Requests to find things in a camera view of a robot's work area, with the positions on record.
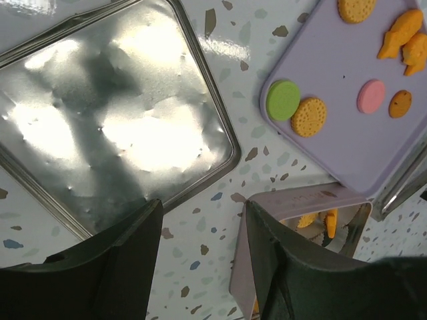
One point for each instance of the pink round cookie upper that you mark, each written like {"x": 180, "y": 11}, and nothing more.
{"x": 371, "y": 96}

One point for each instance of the silver tin lid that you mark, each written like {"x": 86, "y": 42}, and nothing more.
{"x": 112, "y": 108}

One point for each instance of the metal serving tongs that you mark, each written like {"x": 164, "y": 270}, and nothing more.
{"x": 407, "y": 180}

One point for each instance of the brown chip cookie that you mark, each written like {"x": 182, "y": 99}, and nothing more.
{"x": 400, "y": 104}

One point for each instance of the square cookie tin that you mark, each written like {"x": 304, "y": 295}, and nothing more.
{"x": 287, "y": 206}

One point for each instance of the orange round cookie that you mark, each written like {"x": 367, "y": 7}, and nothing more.
{"x": 306, "y": 220}
{"x": 309, "y": 117}
{"x": 355, "y": 11}

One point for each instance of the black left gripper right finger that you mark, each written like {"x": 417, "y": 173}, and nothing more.
{"x": 297, "y": 279}

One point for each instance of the lilac plastic tray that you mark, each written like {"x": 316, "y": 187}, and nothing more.
{"x": 332, "y": 60}

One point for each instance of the orange fish cookie top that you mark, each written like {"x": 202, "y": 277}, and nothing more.
{"x": 403, "y": 29}

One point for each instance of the green round cookie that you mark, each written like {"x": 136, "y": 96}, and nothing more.
{"x": 282, "y": 100}

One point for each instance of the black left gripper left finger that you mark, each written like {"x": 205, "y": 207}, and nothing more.
{"x": 107, "y": 276}

